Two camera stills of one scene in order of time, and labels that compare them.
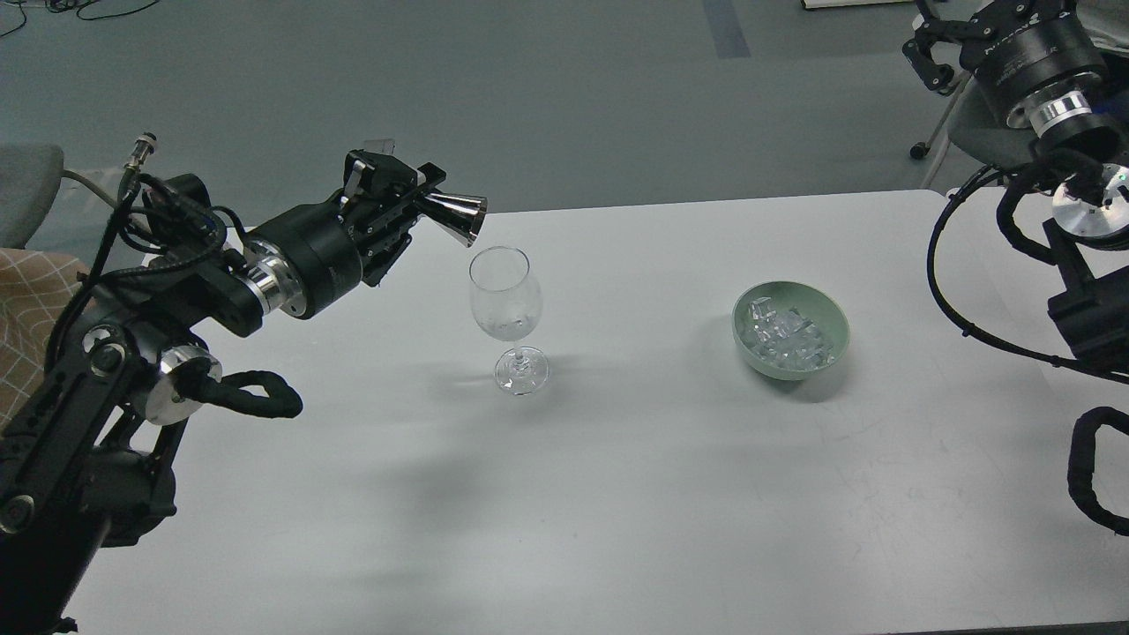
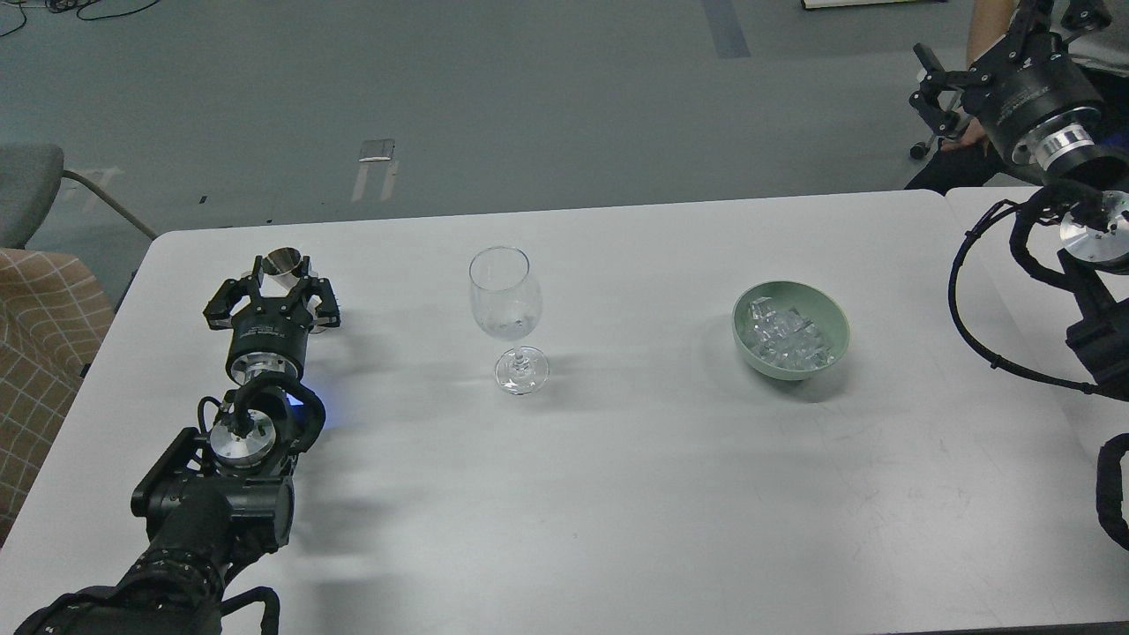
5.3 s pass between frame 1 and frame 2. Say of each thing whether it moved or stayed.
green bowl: stayed
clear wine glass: stayed
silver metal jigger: moved
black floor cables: stayed
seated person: moved
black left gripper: moved
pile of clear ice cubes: stayed
